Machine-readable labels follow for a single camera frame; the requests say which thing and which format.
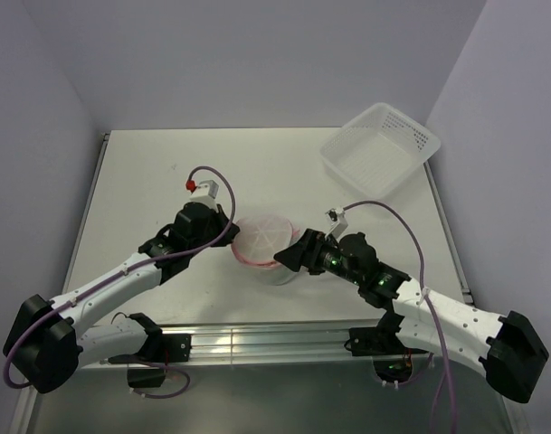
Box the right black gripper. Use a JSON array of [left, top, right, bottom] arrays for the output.
[[274, 227, 363, 285]]

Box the white mesh laundry bag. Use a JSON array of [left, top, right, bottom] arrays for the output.
[[231, 214, 299, 286]]

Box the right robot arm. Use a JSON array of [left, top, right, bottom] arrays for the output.
[[274, 230, 549, 403]]

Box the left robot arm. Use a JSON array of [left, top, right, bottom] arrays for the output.
[[2, 202, 239, 393]]

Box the white plastic basket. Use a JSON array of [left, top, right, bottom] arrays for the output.
[[319, 102, 442, 200]]

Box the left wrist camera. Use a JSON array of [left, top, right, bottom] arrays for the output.
[[185, 180, 219, 207]]

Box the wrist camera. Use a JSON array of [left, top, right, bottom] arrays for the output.
[[325, 207, 348, 239], [185, 180, 219, 207]]

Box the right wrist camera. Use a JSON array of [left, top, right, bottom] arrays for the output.
[[325, 207, 348, 239]]

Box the aluminium table frame rail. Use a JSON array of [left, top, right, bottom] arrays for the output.
[[28, 318, 505, 370]]

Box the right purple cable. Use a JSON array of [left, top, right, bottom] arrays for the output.
[[342, 200, 460, 434]]

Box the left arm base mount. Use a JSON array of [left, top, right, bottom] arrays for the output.
[[105, 333, 192, 396]]

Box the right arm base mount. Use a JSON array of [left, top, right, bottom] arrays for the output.
[[343, 327, 413, 384]]

